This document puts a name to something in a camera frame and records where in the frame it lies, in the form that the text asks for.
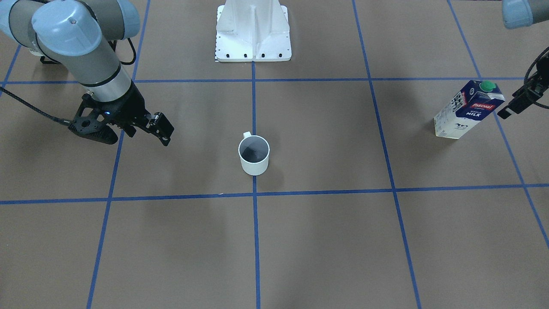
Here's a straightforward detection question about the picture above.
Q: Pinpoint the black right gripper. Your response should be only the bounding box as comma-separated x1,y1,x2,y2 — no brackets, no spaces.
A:
69,82,174,146

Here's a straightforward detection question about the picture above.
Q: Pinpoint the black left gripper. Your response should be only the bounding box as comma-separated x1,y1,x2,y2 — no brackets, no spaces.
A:
497,73,548,119

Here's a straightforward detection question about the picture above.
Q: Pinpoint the blue white milk carton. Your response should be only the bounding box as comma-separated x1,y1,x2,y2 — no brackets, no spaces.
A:
434,80,505,139

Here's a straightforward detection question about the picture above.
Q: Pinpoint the white ceramic mug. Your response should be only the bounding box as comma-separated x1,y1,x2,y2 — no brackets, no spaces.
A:
238,131,270,176

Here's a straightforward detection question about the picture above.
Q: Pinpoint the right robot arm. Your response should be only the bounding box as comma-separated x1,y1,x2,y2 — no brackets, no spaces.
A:
1,0,173,146

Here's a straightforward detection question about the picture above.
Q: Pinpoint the brown paper table cover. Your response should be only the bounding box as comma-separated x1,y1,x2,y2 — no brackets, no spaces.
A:
0,0,549,309

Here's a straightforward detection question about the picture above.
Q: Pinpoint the white metal base plate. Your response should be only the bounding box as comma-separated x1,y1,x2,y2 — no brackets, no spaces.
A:
214,0,292,62

